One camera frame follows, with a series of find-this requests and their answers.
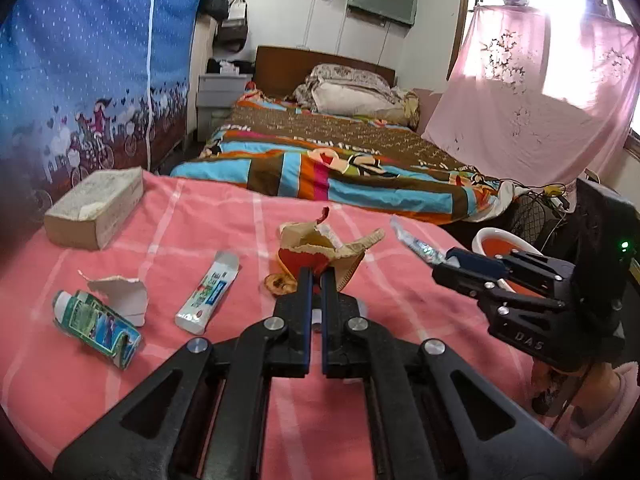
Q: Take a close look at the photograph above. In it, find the pink checked cloth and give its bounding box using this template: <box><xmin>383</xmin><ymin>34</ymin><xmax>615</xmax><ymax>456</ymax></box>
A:
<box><xmin>0</xmin><ymin>170</ymin><xmax>566</xmax><ymax>480</ymax></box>

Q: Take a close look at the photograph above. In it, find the torn white cardboard piece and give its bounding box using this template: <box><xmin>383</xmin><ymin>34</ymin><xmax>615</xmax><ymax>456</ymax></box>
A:
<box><xmin>77</xmin><ymin>270</ymin><xmax>149</xmax><ymax>328</ymax></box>

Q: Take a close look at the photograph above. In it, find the white and orange bin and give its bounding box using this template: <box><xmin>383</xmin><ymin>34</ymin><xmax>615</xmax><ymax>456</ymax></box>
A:
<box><xmin>471</xmin><ymin>226</ymin><xmax>546</xmax><ymax>296</ymax></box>

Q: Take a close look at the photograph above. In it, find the tangle of cables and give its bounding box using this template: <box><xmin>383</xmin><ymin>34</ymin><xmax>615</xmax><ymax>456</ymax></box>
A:
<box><xmin>515</xmin><ymin>182</ymin><xmax>566</xmax><ymax>201</ymax></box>

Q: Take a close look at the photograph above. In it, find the floral patterned pillow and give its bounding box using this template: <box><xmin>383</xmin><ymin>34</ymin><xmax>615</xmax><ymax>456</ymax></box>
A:
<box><xmin>305</xmin><ymin>63</ymin><xmax>393</xmax><ymax>96</ymax></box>

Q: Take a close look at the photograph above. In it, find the beige tissue box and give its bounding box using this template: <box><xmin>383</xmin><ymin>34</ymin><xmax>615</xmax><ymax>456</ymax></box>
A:
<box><xmin>44</xmin><ymin>167</ymin><xmax>145</xmax><ymax>252</ymax></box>

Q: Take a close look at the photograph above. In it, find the torn red paper box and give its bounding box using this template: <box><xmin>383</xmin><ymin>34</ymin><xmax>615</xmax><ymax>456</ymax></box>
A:
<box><xmin>277</xmin><ymin>206</ymin><xmax>386</xmax><ymax>293</ymax></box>

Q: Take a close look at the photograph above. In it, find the black wire mesh object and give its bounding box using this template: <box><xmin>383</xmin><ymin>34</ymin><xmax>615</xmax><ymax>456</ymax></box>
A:
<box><xmin>507</xmin><ymin>191</ymin><xmax>561</xmax><ymax>256</ymax></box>

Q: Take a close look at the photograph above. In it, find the person's right forearm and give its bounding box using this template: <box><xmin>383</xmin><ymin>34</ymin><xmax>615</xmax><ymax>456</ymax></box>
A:
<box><xmin>560</xmin><ymin>360</ymin><xmax>640</xmax><ymax>466</ymax></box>

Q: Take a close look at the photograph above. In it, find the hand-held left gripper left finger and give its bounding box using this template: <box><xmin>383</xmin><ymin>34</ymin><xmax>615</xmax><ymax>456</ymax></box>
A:
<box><xmin>52</xmin><ymin>266</ymin><xmax>316</xmax><ymax>480</ymax></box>

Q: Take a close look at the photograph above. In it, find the silver plastic wrapper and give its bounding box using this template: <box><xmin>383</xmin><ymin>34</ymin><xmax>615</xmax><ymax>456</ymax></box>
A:
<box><xmin>390</xmin><ymin>216</ymin><xmax>446</xmax><ymax>266</ymax></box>

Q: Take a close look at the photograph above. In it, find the brown wooden headboard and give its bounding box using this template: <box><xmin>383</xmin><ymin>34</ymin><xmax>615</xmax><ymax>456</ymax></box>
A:
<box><xmin>255</xmin><ymin>45</ymin><xmax>396</xmax><ymax>101</ymax></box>

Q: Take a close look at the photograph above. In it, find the grey nightstand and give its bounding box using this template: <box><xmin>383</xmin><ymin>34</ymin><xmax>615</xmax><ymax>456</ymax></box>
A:
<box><xmin>196</xmin><ymin>72</ymin><xmax>253</xmax><ymax>143</ymax></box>

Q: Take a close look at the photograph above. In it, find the black bundle on nightstand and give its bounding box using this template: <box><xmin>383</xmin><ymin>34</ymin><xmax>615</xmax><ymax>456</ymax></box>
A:
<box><xmin>206</xmin><ymin>58</ymin><xmax>256</xmax><ymax>76</ymax></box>

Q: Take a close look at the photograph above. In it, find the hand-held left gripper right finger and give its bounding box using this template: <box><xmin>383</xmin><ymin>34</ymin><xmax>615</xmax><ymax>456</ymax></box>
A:
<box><xmin>320</xmin><ymin>266</ymin><xmax>583</xmax><ymax>480</ymax></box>

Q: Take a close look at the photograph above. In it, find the dried apple slice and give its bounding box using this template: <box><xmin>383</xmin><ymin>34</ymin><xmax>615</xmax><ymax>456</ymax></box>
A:
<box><xmin>263</xmin><ymin>272</ymin><xmax>298</xmax><ymax>295</ymax></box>

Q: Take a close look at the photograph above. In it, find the white toothpaste tube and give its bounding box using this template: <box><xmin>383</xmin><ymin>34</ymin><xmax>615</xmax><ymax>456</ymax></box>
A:
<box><xmin>175</xmin><ymin>251</ymin><xmax>241</xmax><ymax>335</ymax></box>

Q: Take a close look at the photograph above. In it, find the beige and brown handbag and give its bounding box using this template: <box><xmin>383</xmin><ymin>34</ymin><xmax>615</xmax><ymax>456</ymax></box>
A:
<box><xmin>215</xmin><ymin>0</ymin><xmax>249</xmax><ymax>53</ymax></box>

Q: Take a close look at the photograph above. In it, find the yellow floral cloth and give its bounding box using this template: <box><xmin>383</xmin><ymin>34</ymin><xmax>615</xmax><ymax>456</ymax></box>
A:
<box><xmin>390</xmin><ymin>89</ymin><xmax>421</xmax><ymax>128</ymax></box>

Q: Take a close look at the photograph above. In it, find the pink embroidered cloth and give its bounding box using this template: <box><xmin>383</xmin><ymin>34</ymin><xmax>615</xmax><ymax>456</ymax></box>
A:
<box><xmin>415</xmin><ymin>2</ymin><xmax>640</xmax><ymax>188</ymax></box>

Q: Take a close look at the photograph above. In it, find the blue dotted wardrobe cover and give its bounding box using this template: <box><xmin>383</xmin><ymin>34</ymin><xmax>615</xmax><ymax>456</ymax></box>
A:
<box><xmin>0</xmin><ymin>0</ymin><xmax>208</xmax><ymax>231</ymax></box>

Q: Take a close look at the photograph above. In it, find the crumpled green tube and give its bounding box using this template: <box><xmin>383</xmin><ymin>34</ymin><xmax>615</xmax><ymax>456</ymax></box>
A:
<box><xmin>52</xmin><ymin>289</ymin><xmax>143</xmax><ymax>371</ymax></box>

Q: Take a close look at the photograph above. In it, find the bed with colourful striped blanket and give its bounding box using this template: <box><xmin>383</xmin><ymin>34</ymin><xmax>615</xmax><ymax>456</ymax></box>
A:
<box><xmin>170</xmin><ymin>87</ymin><xmax>516</xmax><ymax>226</ymax></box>

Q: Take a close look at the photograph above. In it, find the wall air conditioner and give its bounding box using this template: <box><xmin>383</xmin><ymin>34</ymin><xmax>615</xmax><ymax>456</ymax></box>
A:
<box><xmin>346</xmin><ymin>0</ymin><xmax>418</xmax><ymax>26</ymax></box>

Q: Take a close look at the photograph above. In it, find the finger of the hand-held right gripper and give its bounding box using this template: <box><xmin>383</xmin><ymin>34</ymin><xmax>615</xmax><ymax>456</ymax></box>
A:
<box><xmin>431</xmin><ymin>261</ymin><xmax>568</xmax><ymax>313</ymax></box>
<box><xmin>446</xmin><ymin>247</ymin><xmax>573</xmax><ymax>286</ymax></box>

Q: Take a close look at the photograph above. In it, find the cream pillow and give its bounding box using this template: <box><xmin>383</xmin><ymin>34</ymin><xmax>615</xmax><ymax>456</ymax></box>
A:
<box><xmin>292</xmin><ymin>80</ymin><xmax>406</xmax><ymax>116</ymax></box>

